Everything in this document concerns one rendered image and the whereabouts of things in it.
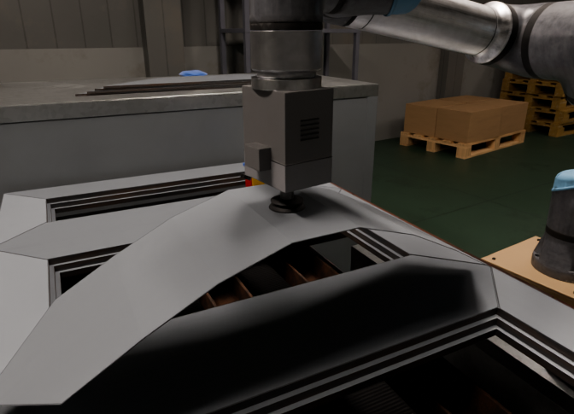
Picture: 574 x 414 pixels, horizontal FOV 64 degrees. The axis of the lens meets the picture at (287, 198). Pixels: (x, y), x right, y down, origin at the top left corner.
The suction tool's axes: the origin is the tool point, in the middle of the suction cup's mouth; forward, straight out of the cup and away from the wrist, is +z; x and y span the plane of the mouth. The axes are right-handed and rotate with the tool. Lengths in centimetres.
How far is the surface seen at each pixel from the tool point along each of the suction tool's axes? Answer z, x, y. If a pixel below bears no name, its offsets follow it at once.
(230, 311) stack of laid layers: 15.7, -4.4, -7.4
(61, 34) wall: -20, 43, -353
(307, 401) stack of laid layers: 17.9, -4.3, 9.8
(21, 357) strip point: 10.9, -29.1, -6.6
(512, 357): 33, 41, 10
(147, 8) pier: -39, 104, -336
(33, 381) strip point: 10.2, -28.6, -1.0
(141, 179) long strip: 16, 6, -74
